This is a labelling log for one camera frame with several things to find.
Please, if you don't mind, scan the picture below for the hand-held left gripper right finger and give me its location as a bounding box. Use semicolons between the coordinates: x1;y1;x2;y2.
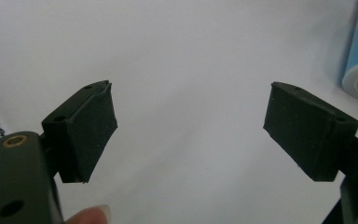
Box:
263;81;358;182

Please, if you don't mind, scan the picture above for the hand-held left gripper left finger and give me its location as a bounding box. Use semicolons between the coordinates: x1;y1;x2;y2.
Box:
41;79;118;184

